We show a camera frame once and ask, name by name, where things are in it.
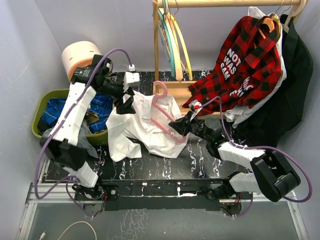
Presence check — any aluminium frame rail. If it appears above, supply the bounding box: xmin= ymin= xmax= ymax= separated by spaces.
xmin=16 ymin=154 xmax=310 ymax=240

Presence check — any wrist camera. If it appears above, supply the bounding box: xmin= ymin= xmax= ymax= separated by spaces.
xmin=188 ymin=100 xmax=202 ymax=120
xmin=123 ymin=64 xmax=140 ymax=93

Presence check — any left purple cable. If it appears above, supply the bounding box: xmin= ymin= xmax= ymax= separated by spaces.
xmin=33 ymin=47 xmax=133 ymax=218

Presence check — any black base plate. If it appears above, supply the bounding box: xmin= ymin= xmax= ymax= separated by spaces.
xmin=101 ymin=178 xmax=251 ymax=212

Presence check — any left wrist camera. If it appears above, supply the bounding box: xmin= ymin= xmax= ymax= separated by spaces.
xmin=123 ymin=64 xmax=140 ymax=93

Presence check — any black garment on rack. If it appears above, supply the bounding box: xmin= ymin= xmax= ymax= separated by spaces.
xmin=233 ymin=20 xmax=314 ymax=147

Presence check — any red plaid shirt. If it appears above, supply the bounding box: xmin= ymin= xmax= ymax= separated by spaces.
xmin=182 ymin=16 xmax=282 ymax=116

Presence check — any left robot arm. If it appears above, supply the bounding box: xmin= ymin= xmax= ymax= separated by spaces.
xmin=40 ymin=54 xmax=140 ymax=200

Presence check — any yellow hanger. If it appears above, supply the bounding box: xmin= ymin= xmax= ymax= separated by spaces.
xmin=167 ymin=10 xmax=193 ymax=80

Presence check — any olive green laundry basket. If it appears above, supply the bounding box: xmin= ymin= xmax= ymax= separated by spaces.
xmin=31 ymin=88 xmax=108 ymax=146

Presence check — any pink hanger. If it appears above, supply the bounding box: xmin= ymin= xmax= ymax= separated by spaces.
xmin=150 ymin=80 xmax=186 ymax=144

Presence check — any wooden clothes rack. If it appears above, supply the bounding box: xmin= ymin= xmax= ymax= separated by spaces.
xmin=153 ymin=0 xmax=300 ymax=104

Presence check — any beige cable on floor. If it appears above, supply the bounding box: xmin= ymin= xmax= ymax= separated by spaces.
xmin=38 ymin=220 xmax=98 ymax=240

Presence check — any grey garment in basket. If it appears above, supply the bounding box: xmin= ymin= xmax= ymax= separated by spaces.
xmin=41 ymin=122 xmax=100 ymax=160

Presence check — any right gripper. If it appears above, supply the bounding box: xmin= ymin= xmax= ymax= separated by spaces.
xmin=168 ymin=111 xmax=212 ymax=143

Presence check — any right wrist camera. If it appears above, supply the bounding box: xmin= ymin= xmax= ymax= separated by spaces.
xmin=188 ymin=100 xmax=202 ymax=120

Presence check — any round pastel drawer cabinet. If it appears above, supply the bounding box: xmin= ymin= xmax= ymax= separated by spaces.
xmin=61 ymin=41 xmax=102 ymax=82

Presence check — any blue garment in basket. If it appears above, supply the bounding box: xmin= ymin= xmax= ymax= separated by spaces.
xmin=37 ymin=93 xmax=113 ymax=135

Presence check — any orange wooden hanger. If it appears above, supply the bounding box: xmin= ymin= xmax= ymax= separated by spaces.
xmin=261 ymin=14 xmax=282 ymax=50

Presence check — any white shirt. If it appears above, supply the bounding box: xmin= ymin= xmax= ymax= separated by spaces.
xmin=106 ymin=91 xmax=188 ymax=162

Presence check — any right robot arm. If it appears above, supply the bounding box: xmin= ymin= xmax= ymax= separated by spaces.
xmin=169 ymin=112 xmax=301 ymax=202

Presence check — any cream wooden hanger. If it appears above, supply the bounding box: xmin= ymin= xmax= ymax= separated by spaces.
xmin=282 ymin=0 xmax=308 ymax=33

